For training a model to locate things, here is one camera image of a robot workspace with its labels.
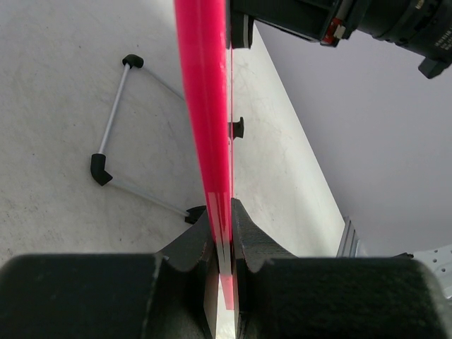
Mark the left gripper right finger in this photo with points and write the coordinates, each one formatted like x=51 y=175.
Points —
x=279 y=295

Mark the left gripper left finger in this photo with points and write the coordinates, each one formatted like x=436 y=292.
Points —
x=172 y=293

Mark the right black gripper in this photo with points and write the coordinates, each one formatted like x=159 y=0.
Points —
x=332 y=21

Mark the black whiteboard eraser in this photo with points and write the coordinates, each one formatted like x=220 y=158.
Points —
x=241 y=28

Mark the pink-framed whiteboard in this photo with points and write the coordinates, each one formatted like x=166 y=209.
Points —
x=205 y=55

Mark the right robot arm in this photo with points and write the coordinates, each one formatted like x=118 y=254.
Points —
x=371 y=85

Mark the aluminium mounting rail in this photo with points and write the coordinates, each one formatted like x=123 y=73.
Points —
x=349 y=242

